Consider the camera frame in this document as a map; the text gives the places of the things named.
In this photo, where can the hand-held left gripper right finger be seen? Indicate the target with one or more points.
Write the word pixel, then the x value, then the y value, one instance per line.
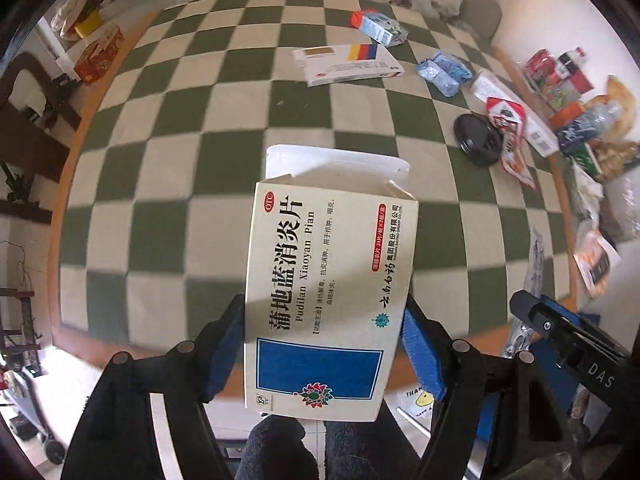
pixel 421 355

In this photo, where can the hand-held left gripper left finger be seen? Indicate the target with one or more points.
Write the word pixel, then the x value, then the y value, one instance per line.
pixel 222 360

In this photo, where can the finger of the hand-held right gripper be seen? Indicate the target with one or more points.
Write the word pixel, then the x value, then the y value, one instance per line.
pixel 542 317

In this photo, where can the cream and blue medicine box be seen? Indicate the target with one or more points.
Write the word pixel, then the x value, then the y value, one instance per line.
pixel 325 290

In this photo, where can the white bag with yellow print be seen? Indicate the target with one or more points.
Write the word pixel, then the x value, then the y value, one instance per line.
pixel 417 402

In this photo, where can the orange black snack packet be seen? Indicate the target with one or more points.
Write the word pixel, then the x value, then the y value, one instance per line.
pixel 597 260

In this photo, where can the person's dark fleece pants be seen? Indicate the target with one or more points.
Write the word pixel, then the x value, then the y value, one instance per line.
pixel 280 450

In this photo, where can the dark blue packet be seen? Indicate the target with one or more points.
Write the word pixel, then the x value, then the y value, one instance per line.
pixel 577 137

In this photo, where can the flat white box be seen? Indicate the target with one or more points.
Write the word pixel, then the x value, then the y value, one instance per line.
pixel 537 132

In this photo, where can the black round lid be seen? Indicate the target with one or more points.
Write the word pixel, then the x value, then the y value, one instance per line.
pixel 477 140

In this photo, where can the red white snack packet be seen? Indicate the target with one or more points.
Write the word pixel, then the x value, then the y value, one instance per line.
pixel 510 130

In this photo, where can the yellow brown snack bag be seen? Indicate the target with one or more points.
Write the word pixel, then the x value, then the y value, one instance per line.
pixel 622 125

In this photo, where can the green white checkered cloth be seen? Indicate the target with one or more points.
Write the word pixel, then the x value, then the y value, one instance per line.
pixel 250 125

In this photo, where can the red drink can pack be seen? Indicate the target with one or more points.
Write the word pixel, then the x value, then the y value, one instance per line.
pixel 541 67

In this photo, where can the crumpled blue plastic wrapper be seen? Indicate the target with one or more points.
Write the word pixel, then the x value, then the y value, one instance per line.
pixel 444 72

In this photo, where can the long white striped box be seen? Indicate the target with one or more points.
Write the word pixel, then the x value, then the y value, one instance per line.
pixel 350 65

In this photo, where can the dark wooden chair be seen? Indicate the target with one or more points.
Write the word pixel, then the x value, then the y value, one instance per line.
pixel 35 110

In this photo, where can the blue white small box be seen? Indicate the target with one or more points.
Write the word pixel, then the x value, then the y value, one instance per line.
pixel 380 29

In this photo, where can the red cardboard box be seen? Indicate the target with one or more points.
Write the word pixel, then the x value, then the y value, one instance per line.
pixel 97 55

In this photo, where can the orange white small box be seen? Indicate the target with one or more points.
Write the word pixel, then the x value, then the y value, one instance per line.
pixel 362 17

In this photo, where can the yellow box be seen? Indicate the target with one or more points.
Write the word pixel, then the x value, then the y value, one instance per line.
pixel 89 25

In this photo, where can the clear plastic bag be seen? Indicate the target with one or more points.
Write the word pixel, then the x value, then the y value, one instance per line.
pixel 70 10

